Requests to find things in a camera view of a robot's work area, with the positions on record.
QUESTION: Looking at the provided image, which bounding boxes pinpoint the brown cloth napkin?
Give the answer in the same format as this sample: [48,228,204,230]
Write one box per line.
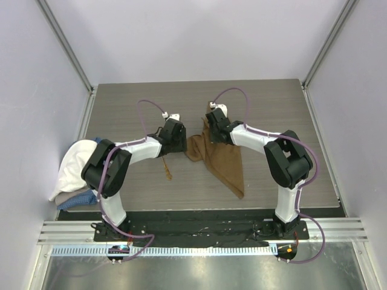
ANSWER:
[185,117,245,199]

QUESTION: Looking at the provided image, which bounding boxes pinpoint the gold spoon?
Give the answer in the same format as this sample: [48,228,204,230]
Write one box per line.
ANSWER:
[161,157,173,181]

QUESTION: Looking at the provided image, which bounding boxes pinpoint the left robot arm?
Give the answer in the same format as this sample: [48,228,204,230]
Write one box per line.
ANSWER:
[81,114,187,241]

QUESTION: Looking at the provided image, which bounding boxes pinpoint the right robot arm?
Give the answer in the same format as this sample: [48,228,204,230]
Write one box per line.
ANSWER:
[206,103,313,239]

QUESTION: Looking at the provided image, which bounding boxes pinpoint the white cloth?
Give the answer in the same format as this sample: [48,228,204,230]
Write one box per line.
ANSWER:
[49,140,98,205]

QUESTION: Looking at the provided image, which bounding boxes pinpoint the grey cloth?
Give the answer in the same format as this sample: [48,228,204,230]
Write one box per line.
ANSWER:
[54,188,89,205]

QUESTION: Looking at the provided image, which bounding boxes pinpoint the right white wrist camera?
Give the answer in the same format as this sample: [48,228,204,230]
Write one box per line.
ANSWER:
[209,101,228,117]

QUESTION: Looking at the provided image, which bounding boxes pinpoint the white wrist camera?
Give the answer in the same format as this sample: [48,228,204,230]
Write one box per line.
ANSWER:
[161,112,180,121]
[209,101,228,117]

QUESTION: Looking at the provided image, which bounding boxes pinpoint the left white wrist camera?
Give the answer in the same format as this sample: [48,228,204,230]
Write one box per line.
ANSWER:
[161,112,180,121]

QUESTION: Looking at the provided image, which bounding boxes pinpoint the left aluminium frame post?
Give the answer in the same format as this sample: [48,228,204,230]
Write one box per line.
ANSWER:
[34,0,94,93]

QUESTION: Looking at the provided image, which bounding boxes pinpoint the aluminium frame post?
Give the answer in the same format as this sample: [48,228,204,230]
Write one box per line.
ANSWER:
[302,0,360,88]
[34,0,94,93]

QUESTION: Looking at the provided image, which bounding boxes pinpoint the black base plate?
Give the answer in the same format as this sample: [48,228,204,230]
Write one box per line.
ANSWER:
[91,209,310,248]

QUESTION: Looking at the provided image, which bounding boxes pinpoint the slotted cable duct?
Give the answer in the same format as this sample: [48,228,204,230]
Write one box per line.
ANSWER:
[51,244,278,257]

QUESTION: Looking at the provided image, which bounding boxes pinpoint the aluminium front rail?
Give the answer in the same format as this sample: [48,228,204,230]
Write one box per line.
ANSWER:
[38,217,368,248]

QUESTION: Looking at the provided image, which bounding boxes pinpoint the right aluminium frame post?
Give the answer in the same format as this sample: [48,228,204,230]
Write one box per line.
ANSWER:
[302,0,360,88]

